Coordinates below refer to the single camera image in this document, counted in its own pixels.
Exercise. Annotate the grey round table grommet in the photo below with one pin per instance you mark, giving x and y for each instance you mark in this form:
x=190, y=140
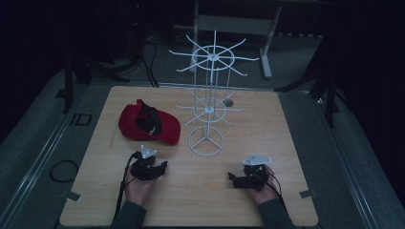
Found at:
x=228, y=102

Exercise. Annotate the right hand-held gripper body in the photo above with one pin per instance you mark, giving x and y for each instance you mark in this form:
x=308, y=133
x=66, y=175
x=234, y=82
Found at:
x=256, y=160

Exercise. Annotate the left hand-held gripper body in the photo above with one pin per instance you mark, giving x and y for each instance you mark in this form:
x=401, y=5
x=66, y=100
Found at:
x=147, y=152

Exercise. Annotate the black rectangular frame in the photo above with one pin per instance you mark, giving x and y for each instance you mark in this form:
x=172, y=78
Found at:
x=72, y=119

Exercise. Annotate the black tripod stand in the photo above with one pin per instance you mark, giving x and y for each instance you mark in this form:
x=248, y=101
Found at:
x=68, y=86
x=331, y=101

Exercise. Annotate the white metal desk frame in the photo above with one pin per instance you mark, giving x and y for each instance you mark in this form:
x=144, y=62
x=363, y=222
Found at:
x=235, y=24

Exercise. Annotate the person's right hand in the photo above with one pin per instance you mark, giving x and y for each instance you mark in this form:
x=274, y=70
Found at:
x=264, y=195

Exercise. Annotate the grey tape strip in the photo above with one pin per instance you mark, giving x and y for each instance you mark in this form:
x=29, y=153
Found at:
x=308, y=193
x=71, y=195

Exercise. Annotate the person's left hand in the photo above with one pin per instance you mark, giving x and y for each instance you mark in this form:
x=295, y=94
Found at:
x=138, y=191

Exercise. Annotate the red baseball cap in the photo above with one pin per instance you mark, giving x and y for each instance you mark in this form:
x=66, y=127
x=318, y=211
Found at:
x=167, y=129

